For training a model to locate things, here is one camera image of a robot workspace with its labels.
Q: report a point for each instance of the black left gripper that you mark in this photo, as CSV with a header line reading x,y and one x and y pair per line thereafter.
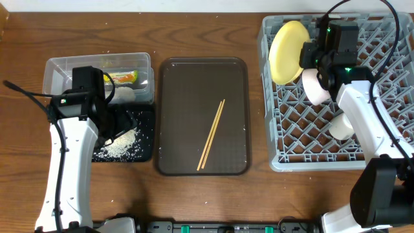
x,y
119,122

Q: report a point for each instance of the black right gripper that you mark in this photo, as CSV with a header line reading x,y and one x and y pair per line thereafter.
x,y
306,60

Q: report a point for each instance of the yellow plate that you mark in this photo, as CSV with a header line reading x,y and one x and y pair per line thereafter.
x,y
284,53

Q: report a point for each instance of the white napkin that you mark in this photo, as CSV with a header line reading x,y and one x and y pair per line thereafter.
x,y
123,95

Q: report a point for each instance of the pink white bowl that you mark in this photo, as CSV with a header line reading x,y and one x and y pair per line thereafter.
x,y
314,91

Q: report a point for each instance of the green snack wrapper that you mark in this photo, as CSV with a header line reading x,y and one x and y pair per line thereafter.
x,y
120,78

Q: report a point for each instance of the cream white cup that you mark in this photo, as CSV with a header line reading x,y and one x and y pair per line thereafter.
x,y
341,128

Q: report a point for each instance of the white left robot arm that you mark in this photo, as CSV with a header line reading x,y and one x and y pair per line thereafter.
x,y
81,119

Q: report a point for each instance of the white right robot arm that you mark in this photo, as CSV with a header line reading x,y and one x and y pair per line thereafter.
x,y
383,195

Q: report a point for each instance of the grey dishwasher rack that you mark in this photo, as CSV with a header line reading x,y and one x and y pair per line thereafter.
x,y
298,137

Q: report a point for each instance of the pile of rice grains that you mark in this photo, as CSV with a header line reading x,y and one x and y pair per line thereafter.
x,y
134,146

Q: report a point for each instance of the black plastic bin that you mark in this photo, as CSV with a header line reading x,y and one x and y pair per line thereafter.
x,y
145,117

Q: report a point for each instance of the clear plastic bin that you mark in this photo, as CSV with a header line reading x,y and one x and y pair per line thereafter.
x,y
58,73

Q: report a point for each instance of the dark brown serving tray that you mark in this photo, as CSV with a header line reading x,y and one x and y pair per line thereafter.
x,y
189,94

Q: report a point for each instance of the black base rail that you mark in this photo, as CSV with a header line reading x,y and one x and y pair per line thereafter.
x,y
116,225

